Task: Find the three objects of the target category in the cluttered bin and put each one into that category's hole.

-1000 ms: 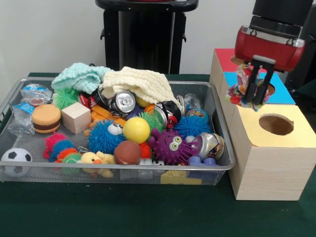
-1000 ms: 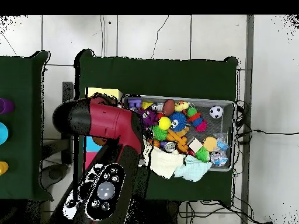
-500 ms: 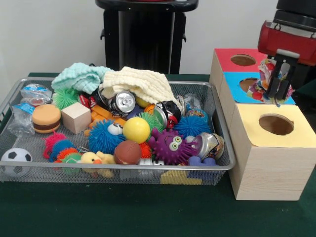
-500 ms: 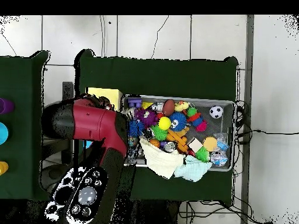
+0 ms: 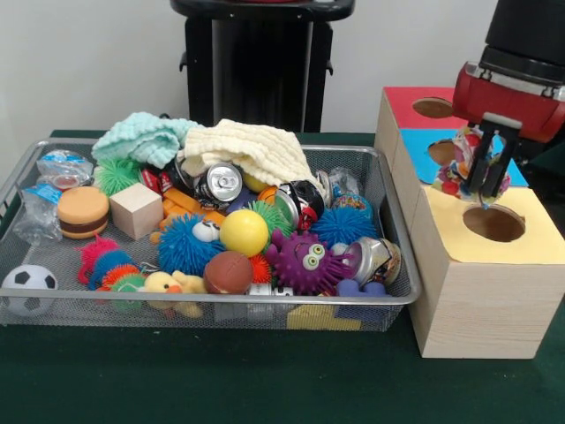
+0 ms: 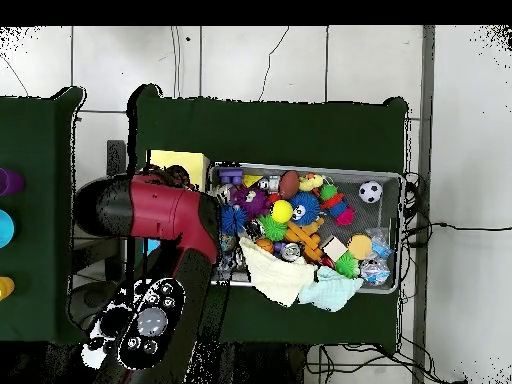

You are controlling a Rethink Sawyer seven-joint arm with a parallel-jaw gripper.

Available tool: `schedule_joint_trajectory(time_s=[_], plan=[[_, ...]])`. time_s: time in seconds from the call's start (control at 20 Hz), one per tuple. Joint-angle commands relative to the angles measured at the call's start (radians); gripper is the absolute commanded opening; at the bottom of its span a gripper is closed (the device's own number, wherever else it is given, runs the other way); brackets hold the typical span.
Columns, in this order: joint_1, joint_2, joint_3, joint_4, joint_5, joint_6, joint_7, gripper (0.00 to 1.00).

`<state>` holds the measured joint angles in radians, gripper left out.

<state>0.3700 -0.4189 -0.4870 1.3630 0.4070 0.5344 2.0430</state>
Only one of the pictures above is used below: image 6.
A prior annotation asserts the cream waffle cloth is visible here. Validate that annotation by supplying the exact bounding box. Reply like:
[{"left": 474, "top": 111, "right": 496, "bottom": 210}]
[{"left": 238, "top": 235, "right": 319, "bottom": 308}]

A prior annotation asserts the mint green cloth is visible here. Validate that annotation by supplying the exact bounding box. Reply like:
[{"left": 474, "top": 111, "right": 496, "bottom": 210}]
[{"left": 297, "top": 265, "right": 364, "bottom": 313}]

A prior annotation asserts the wooden box with three holes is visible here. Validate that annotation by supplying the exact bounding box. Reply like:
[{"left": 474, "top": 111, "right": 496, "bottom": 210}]
[{"left": 143, "top": 149, "right": 211, "bottom": 257}]

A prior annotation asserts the shallow mesh bin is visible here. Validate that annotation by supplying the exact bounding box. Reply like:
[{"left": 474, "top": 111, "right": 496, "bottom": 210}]
[{"left": 207, "top": 161, "right": 405, "bottom": 295}]

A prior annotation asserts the purple spiky monster toy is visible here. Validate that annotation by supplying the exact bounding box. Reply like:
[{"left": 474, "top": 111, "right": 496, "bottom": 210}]
[{"left": 231, "top": 185, "right": 271, "bottom": 219}]

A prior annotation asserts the blue spiky rubber ball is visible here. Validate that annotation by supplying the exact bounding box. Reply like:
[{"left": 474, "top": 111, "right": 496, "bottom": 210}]
[
  {"left": 220, "top": 205, "right": 249, "bottom": 235},
  {"left": 289, "top": 191, "right": 321, "bottom": 227}
]

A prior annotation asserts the yellow smiley ball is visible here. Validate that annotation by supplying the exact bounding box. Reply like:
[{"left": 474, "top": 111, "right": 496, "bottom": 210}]
[{"left": 270, "top": 199, "right": 294, "bottom": 224}]

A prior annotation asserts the brown toy football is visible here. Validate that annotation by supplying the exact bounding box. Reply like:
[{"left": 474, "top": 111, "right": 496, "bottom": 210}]
[{"left": 278, "top": 170, "right": 301, "bottom": 200}]

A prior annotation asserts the multicolour spiky caterpillar toy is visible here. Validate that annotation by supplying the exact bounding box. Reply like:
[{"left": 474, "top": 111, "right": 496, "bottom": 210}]
[{"left": 318, "top": 183, "right": 356, "bottom": 227}]

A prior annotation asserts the dark green table cloth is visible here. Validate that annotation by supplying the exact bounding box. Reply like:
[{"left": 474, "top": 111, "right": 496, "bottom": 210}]
[{"left": 126, "top": 83, "right": 409, "bottom": 353}]

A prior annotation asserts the plain wooden cube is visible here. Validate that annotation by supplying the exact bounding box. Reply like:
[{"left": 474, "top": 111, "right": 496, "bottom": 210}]
[{"left": 321, "top": 236, "right": 348, "bottom": 262}]

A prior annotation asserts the toy hamburger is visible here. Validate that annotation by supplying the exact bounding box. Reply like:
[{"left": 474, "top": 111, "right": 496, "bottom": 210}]
[{"left": 347, "top": 233, "right": 374, "bottom": 261}]

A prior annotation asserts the black and white soccer ball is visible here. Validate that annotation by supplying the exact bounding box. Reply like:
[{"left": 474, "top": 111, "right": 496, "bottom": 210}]
[{"left": 358, "top": 180, "right": 384, "bottom": 204}]

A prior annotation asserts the black stand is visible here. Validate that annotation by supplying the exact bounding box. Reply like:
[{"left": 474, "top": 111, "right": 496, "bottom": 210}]
[{"left": 106, "top": 139, "right": 127, "bottom": 177}]

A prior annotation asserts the dark green side-table cloth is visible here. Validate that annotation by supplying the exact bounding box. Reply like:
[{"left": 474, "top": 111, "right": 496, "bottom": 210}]
[{"left": 0, "top": 86, "right": 93, "bottom": 346}]

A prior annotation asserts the purple plastic cup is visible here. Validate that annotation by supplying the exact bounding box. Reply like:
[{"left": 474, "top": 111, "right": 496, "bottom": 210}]
[{"left": 0, "top": 167, "right": 26, "bottom": 197}]

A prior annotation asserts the cyan plastic cup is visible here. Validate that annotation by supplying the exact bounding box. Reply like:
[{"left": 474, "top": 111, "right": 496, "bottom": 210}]
[{"left": 0, "top": 208, "right": 16, "bottom": 248}]

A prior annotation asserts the yellow plastic cup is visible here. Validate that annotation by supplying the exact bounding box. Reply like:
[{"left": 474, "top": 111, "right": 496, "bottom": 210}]
[{"left": 0, "top": 276, "right": 16, "bottom": 302}]

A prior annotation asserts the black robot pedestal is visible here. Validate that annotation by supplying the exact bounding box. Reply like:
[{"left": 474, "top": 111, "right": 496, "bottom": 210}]
[{"left": 235, "top": 342, "right": 309, "bottom": 384}]

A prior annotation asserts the black power cable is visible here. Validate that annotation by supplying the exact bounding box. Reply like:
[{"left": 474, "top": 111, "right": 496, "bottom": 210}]
[{"left": 401, "top": 171, "right": 512, "bottom": 249}]

